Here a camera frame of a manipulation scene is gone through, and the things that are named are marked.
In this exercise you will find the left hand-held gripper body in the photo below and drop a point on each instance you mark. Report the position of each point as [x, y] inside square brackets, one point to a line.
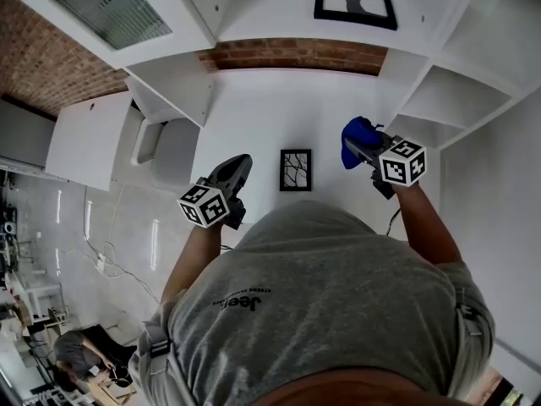
[205, 207]

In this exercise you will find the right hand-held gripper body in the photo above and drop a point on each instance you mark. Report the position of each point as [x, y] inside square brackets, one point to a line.
[401, 163]

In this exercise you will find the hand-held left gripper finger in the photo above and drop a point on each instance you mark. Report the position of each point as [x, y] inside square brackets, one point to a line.
[230, 162]
[245, 173]

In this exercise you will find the blue cloth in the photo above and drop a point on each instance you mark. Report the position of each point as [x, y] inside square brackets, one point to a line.
[357, 135]

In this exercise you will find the small black branch picture frame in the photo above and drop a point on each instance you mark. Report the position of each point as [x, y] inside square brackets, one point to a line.
[295, 170]

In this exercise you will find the person's right forearm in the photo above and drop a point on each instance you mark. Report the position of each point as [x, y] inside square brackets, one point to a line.
[427, 222]

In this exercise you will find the person's left forearm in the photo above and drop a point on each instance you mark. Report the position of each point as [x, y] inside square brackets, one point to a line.
[194, 256]

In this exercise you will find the white chair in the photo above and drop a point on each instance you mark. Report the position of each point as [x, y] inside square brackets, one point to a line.
[162, 148]

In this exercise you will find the white open shelf unit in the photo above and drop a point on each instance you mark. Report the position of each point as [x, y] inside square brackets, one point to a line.
[460, 57]

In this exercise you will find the white power strip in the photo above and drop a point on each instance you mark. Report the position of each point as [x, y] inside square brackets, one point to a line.
[101, 263]

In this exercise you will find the white side cabinet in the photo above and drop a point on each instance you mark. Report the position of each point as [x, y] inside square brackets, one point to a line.
[86, 140]

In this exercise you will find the person's grey t-shirt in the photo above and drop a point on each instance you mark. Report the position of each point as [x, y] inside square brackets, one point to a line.
[321, 294]

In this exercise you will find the cluttered work tables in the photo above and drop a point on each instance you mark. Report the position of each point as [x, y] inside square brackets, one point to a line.
[25, 277]

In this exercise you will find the white glass door cabinet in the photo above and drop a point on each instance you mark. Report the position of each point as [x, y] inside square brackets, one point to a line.
[105, 11]

